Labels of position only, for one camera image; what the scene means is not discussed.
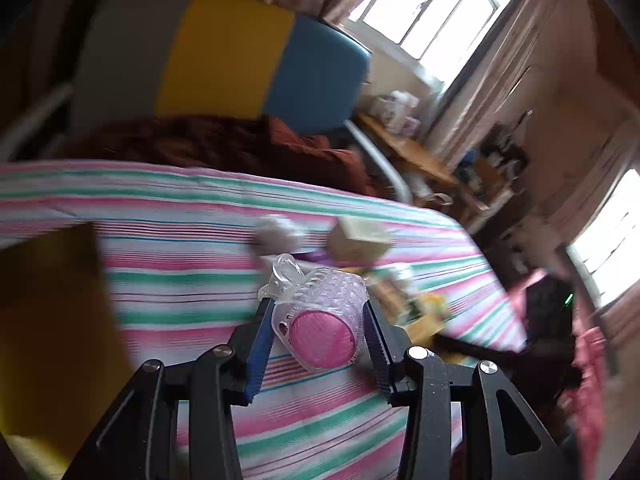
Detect brown blanket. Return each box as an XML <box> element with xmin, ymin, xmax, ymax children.
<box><xmin>65</xmin><ymin>115</ymin><xmax>381</xmax><ymax>196</ymax></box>

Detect cluttered side shelf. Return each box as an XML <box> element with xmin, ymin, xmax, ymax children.
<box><xmin>450</xmin><ymin>115</ymin><xmax>536</xmax><ymax>241</ymax></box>

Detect brown cardboard box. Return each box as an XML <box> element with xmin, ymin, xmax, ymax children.
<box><xmin>0</xmin><ymin>222</ymin><xmax>136</xmax><ymax>466</ymax></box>

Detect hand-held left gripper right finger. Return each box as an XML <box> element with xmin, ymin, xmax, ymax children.
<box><xmin>364</xmin><ymin>302</ymin><xmax>571</xmax><ymax>480</ymax></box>

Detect large window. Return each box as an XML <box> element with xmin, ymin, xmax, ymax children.
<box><xmin>345</xmin><ymin>0</ymin><xmax>526</xmax><ymax>86</ymax></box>

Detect white chair armrest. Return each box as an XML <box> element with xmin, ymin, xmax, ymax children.
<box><xmin>0</xmin><ymin>82</ymin><xmax>76</xmax><ymax>161</ymax></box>
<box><xmin>345</xmin><ymin>120</ymin><xmax>416</xmax><ymax>206</ymax></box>

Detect grey yellow blue padded chair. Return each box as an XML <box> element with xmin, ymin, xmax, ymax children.
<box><xmin>65</xmin><ymin>0</ymin><xmax>373</xmax><ymax>136</ymax></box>

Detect white carton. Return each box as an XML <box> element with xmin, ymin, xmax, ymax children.
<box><xmin>370</xmin><ymin>91</ymin><xmax>421</xmax><ymax>135</ymax></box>

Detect small green-edged snack packet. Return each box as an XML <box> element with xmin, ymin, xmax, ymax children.
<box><xmin>370</xmin><ymin>265</ymin><xmax>418</xmax><ymax>321</ymax></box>

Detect pink cloth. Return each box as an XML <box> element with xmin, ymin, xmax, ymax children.
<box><xmin>505</xmin><ymin>267</ymin><xmax>621</xmax><ymax>480</ymax></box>

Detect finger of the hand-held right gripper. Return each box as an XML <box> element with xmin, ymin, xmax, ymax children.
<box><xmin>433</xmin><ymin>334</ymin><xmax>532</xmax><ymax>369</ymax></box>

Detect crumpled white plastic bag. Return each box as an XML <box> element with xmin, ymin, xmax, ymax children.
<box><xmin>254</xmin><ymin>214</ymin><xmax>307</xmax><ymax>256</ymax></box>

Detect small cream box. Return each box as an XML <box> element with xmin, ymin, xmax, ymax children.
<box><xmin>326</xmin><ymin>216</ymin><xmax>392</xmax><ymax>263</ymax></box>

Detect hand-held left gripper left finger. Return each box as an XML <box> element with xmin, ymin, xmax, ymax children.
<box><xmin>65</xmin><ymin>299</ymin><xmax>277</xmax><ymax>480</ymax></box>

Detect wooden desk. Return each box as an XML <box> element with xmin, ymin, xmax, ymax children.
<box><xmin>355</xmin><ymin>112</ymin><xmax>461</xmax><ymax>188</ymax></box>

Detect small window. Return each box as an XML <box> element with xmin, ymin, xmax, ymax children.
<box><xmin>565</xmin><ymin>170</ymin><xmax>640</xmax><ymax>311</ymax></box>

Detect large yellow-label snack packet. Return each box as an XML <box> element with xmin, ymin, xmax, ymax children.
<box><xmin>400</xmin><ymin>292</ymin><xmax>448</xmax><ymax>348</ymax></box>

